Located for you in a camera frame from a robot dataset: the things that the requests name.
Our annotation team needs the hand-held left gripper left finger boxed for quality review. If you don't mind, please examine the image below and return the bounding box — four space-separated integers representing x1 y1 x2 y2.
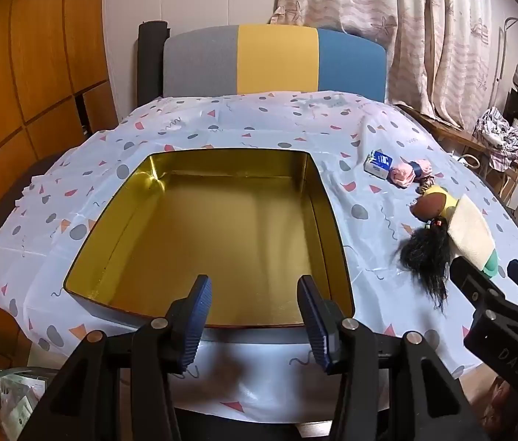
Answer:
20 275 214 441

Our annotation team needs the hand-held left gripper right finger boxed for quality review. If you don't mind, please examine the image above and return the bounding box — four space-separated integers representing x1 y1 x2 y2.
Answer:
296 275 489 441

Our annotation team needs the green bottle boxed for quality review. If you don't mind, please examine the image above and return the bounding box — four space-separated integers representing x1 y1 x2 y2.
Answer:
482 250 501 279

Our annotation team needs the beige cloth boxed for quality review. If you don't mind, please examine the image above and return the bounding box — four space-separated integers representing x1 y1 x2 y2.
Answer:
445 195 496 269

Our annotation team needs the black beaded wig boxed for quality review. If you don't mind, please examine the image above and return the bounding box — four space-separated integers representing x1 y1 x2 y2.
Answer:
399 218 453 313

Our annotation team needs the brown powder puff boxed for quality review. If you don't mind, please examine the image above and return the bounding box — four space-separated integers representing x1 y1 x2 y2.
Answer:
413 193 446 221

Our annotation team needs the gold tin box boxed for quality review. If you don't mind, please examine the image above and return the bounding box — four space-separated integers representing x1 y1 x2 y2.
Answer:
62 149 357 331

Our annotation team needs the yellow sponge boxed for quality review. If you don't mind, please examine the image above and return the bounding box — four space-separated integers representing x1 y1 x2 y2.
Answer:
424 185 461 219

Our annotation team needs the pink plush toy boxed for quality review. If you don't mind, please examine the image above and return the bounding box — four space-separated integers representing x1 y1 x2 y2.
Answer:
388 158 432 190

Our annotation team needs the blue white tissue packet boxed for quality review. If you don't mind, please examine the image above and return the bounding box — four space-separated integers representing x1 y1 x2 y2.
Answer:
364 149 394 179

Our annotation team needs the pile of clothes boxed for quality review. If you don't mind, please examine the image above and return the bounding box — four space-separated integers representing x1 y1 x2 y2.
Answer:
475 107 518 172

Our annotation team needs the wooden side table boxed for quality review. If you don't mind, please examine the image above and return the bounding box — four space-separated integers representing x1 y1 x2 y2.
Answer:
397 103 517 194

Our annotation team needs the clear plastic bag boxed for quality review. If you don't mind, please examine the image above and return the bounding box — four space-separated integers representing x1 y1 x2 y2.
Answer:
0 363 58 441

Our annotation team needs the patterned plastic tablecloth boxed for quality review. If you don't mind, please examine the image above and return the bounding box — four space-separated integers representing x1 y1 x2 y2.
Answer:
0 89 518 423

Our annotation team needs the black rolled mat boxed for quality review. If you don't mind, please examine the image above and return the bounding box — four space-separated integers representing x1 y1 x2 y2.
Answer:
137 21 170 118

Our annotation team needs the grey yellow blue chair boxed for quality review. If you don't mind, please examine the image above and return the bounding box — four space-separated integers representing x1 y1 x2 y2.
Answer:
162 24 387 102

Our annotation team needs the pink patterned curtain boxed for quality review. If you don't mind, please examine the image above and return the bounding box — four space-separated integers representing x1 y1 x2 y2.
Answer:
270 0 512 129

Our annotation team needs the wooden wardrobe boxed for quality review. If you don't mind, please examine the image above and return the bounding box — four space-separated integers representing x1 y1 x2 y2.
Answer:
0 0 119 281

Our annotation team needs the white cable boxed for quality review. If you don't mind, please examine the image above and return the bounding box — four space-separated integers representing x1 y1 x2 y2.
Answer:
454 151 485 171

